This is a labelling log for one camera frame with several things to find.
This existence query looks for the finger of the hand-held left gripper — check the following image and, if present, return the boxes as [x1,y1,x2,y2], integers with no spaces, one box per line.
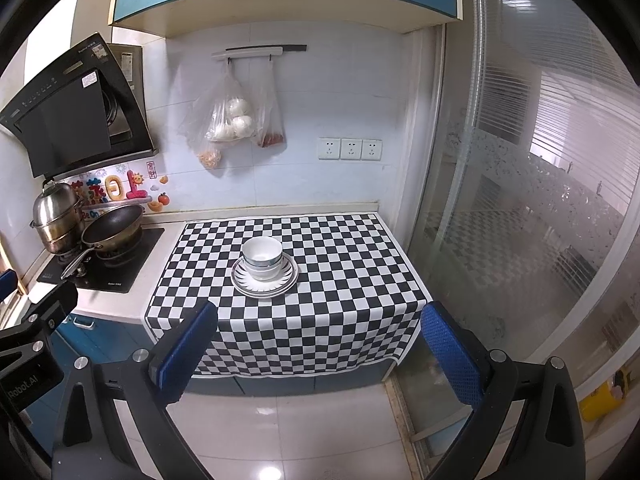
[0,281,78,369]
[0,270,19,303]

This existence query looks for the dark wok with handle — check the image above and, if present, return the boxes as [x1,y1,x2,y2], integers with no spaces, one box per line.
[61,204,146,281]

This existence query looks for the white wall hook rail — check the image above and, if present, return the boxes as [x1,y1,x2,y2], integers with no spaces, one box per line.
[211,47,285,62]

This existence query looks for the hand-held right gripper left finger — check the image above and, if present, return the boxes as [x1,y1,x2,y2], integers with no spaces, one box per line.
[50,300,219,480]

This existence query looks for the plastic bag with red food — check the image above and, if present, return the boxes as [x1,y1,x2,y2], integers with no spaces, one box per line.
[252,62,287,149]

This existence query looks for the black gas stove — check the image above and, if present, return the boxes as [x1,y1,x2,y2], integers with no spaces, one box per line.
[36,227,166,295]

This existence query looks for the wooden frame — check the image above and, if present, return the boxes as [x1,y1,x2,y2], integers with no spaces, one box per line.
[0,240,32,321]

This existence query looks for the white plate brown floral rim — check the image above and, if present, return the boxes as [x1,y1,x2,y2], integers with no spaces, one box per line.
[231,272,299,300]

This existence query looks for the stainless steel steamer pot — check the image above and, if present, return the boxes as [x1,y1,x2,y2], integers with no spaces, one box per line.
[31,179,85,255]

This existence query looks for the black wall bar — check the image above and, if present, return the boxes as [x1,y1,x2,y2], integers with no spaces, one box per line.
[226,43,308,54]

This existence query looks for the blue base cabinet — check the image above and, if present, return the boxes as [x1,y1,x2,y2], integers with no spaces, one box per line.
[55,312,396,396]

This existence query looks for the frosted glass sliding door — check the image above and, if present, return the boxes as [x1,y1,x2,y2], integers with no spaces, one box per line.
[400,0,640,441]

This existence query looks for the stainless steel hood duct cover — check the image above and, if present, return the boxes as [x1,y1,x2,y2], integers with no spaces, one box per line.
[107,44,147,91]

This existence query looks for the black white checkered cloth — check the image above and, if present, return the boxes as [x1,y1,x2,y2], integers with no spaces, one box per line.
[144,213,427,377]

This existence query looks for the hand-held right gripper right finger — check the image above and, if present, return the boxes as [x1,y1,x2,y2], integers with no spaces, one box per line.
[422,301,586,480]

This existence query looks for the black range hood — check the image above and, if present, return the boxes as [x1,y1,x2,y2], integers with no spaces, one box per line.
[0,32,158,179]

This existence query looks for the plastic bag with white buns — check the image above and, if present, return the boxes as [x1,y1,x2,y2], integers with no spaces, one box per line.
[204,62,255,143]

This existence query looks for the striped blue white plate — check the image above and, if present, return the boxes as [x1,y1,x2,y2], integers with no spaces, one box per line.
[232,253,299,297]

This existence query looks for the yellow container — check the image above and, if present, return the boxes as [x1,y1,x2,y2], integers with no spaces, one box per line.
[577,367,628,423]

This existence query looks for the colourful wall stickers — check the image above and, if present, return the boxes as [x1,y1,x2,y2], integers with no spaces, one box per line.
[65,160,173,217]

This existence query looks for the plastic bag with orange food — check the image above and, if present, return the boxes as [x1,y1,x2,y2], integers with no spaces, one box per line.
[177,75,223,171]

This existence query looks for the white bowl dark band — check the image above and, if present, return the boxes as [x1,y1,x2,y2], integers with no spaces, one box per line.
[242,237,283,270]

